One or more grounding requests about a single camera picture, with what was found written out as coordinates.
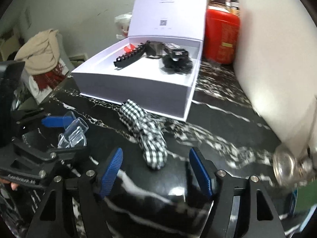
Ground beige knitted scarf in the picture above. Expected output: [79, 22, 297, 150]
[14, 29, 60, 75]

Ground black white checkered scrunchie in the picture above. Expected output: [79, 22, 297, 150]
[119, 99, 168, 170]

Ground framed picture on floor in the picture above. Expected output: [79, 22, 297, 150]
[69, 53, 88, 61]

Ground black comb hair clip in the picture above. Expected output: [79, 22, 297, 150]
[113, 41, 150, 69]

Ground black lace hair bow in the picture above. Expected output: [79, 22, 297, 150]
[162, 55, 193, 74]

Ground clear plastic hair claw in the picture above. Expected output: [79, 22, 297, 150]
[57, 111, 89, 148]

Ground red canister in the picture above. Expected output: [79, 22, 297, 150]
[203, 6, 240, 64]

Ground plastic bag with cup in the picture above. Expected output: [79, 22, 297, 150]
[114, 12, 132, 40]

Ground person's left hand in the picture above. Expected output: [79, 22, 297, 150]
[0, 179, 19, 190]

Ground red hair clip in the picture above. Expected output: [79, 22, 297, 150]
[124, 44, 135, 53]

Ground black packaged hair card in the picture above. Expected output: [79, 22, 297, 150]
[163, 43, 189, 61]

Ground white foam board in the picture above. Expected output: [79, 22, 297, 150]
[234, 0, 316, 156]

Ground lavender gift box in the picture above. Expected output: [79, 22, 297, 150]
[72, 0, 207, 121]

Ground snack packages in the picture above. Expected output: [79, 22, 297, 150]
[226, 0, 240, 17]

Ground red plaid scarf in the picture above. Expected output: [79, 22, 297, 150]
[33, 62, 66, 91]

